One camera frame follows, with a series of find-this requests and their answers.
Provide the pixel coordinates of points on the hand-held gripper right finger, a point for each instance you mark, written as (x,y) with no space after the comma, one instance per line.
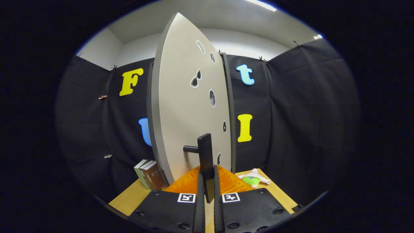
(249,210)

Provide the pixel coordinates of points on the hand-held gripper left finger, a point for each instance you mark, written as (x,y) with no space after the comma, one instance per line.
(168,210)

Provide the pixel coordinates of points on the beige cabinet door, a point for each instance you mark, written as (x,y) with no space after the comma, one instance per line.
(181,113)

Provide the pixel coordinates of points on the pink and green plush toy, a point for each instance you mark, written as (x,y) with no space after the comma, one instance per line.
(252,180)

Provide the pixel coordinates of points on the brown book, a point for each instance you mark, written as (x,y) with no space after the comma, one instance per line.
(155,178)

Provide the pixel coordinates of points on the black backdrop cloth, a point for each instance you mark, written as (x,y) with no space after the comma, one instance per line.
(291,129)

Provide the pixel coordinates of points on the black binder clip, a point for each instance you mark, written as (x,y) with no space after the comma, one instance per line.
(113,68)
(262,60)
(296,43)

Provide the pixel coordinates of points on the ceiling light panel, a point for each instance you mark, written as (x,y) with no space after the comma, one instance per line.
(318,36)

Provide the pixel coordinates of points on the long ceiling light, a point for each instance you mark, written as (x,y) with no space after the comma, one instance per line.
(262,5)

